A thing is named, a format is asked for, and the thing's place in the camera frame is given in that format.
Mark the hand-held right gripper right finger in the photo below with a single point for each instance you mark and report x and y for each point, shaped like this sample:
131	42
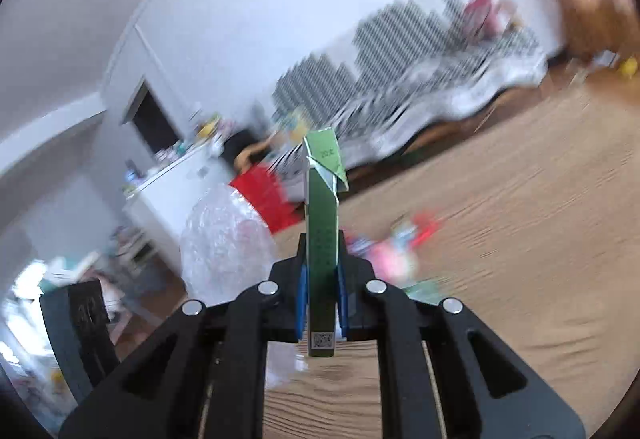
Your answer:
342	299

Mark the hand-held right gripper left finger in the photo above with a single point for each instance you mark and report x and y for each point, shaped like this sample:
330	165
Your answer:
301	299

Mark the green carton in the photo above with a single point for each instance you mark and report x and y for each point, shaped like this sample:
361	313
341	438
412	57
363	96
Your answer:
322	239

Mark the pink snack packet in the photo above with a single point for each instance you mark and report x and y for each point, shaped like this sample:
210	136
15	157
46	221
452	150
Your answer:
385	264

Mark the green packet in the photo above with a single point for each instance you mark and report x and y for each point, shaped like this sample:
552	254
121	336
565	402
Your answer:
422	290

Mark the clear plastic bag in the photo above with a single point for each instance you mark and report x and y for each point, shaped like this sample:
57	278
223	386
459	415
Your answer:
225	244

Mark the red bag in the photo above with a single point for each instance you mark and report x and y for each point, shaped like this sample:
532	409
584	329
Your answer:
265	199

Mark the red snack packet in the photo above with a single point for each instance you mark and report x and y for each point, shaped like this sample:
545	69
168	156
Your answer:
422	226

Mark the white cabinet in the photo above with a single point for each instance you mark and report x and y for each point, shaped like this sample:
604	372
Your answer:
165	209

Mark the black screen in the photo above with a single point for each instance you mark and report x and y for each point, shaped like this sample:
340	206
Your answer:
155	119

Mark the pink toy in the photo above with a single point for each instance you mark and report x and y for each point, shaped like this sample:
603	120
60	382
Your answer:
482	11

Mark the yellow toy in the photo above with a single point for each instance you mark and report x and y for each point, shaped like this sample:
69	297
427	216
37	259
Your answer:
629	68

